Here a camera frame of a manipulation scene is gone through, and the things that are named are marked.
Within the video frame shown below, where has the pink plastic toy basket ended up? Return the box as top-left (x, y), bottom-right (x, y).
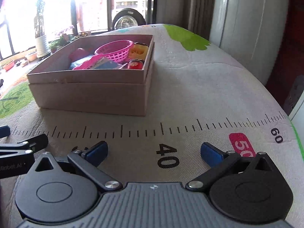
top-left (95, 40), bottom-right (134, 63)

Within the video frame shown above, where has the potted pink flower plant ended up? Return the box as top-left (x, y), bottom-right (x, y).
top-left (49, 25), bottom-right (74, 54)

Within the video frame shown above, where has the blue white tissue pack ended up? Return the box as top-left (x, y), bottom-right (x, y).
top-left (69, 55), bottom-right (123, 70)

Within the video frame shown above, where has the grey curtain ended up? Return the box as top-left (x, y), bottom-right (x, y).
top-left (153, 0), bottom-right (215, 39)

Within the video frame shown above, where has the white tall plant pot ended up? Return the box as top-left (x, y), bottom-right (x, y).
top-left (36, 35), bottom-right (51, 58)

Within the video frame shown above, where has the cartoon giraffe play mat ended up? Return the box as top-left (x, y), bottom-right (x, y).
top-left (1, 24), bottom-right (303, 227)

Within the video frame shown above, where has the pink cardboard box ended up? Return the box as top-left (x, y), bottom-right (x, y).
top-left (27, 34), bottom-right (154, 116)

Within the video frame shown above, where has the yellow pink toy camera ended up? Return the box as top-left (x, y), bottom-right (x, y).
top-left (128, 42), bottom-right (149, 60)

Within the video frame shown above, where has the small doll figure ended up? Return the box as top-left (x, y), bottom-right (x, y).
top-left (127, 59), bottom-right (144, 70)

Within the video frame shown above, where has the washing machine door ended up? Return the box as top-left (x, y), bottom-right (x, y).
top-left (112, 8), bottom-right (146, 30)

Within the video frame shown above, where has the red plastic basin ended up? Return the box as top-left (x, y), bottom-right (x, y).
top-left (3, 60), bottom-right (15, 72)

